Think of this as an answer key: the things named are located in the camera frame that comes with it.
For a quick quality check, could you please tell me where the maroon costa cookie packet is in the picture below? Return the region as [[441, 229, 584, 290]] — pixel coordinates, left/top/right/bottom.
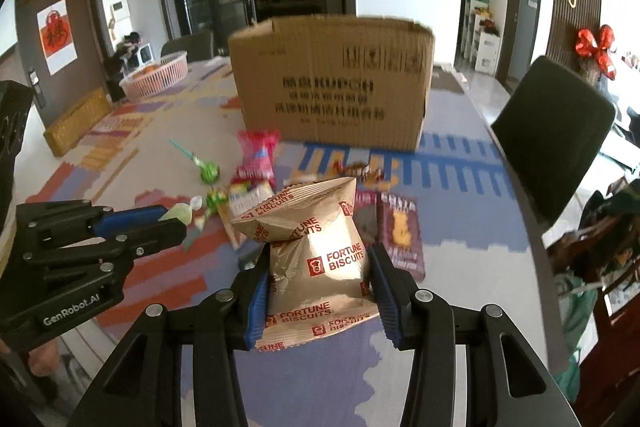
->
[[378, 192, 425, 282]]

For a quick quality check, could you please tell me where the white storage shelf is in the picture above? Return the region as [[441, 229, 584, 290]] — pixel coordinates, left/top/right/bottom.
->
[[461, 0, 501, 76]]

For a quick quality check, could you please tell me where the brown cardboard box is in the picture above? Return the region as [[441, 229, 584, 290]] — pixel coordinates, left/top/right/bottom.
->
[[228, 15, 435, 152]]

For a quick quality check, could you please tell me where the red ribbon bow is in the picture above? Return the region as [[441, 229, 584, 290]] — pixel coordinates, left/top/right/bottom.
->
[[574, 24, 616, 80]]

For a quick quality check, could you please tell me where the green lollipop teal stick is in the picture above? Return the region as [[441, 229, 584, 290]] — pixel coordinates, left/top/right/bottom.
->
[[169, 140, 220, 185]]

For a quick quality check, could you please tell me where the brown foil wrapped candy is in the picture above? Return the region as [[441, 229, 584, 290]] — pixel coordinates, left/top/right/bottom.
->
[[332, 160, 385, 183]]

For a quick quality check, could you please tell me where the dark grey chair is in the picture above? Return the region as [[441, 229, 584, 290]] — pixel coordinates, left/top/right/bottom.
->
[[491, 56, 615, 231]]

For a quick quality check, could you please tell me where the tan fortune biscuits bag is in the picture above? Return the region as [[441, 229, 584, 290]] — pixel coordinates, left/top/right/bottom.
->
[[232, 176, 378, 351]]

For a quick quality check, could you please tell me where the pink hawthorn snack packet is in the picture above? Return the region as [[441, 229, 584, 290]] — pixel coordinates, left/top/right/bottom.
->
[[233, 130, 280, 186]]

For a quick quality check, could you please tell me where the red fu door poster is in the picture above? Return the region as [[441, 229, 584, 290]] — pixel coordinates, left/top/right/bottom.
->
[[37, 0, 78, 76]]

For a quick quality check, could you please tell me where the grey chair far side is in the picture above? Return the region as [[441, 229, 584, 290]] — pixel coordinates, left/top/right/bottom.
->
[[160, 29, 216, 63]]

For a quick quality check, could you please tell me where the colourful patterned tablecloth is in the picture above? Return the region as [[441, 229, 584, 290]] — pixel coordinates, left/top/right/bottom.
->
[[17, 60, 567, 426]]

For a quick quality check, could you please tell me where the green lollipop cartoon wrapper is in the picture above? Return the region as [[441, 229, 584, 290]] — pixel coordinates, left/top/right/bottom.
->
[[182, 188, 228, 251]]

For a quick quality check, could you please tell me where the pale green candy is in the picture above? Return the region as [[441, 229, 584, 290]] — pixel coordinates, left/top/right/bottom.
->
[[160, 195, 203, 227]]

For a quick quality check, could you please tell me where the small yellow snack packet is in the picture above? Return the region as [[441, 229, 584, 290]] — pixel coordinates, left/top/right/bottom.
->
[[218, 181, 273, 251]]

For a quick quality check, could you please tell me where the pink plastic basket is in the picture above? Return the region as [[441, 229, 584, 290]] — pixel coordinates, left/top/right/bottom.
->
[[119, 51, 189, 102]]

